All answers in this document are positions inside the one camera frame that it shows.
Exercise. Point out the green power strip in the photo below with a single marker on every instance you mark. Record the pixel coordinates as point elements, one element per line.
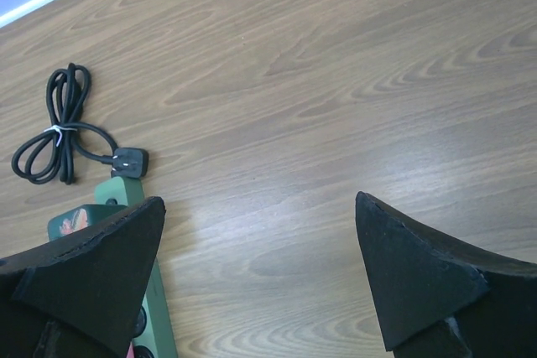
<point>153,335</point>

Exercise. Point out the dark green dragon adapter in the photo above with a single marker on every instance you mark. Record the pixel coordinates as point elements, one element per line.
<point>79,218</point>

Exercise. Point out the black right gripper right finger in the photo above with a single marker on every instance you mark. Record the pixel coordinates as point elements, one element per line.
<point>438,296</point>

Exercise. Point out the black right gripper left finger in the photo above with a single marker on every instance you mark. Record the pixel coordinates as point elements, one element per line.
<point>80,295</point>

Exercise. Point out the pink square socket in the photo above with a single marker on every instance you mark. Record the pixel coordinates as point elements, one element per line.
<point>130,353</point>

